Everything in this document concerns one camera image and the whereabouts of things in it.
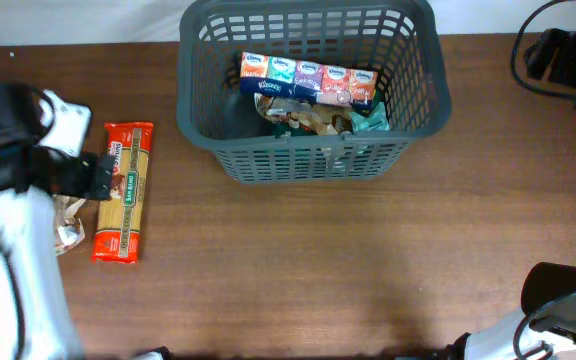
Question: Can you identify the San Remo spaghetti packet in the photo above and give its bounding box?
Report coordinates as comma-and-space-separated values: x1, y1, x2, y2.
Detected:
92, 122, 154, 264

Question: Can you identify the beige brown snack bag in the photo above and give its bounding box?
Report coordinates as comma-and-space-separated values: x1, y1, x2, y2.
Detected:
53, 195, 86, 256
254, 93, 353, 136

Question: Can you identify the green Nescafe coffee bag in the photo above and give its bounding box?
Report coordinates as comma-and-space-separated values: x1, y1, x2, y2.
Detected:
271, 91, 384, 137

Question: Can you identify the Kleenex tissue multipack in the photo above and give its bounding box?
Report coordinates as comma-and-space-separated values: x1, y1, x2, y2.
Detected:
240, 52, 377, 110

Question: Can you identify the small teal wipes packet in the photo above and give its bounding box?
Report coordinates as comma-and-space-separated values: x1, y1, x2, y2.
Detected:
350, 102, 391, 132

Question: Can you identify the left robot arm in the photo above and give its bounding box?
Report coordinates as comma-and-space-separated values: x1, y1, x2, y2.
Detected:
0, 83, 113, 359

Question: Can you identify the grey plastic basket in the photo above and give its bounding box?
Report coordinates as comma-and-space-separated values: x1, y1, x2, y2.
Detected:
177, 0, 451, 184

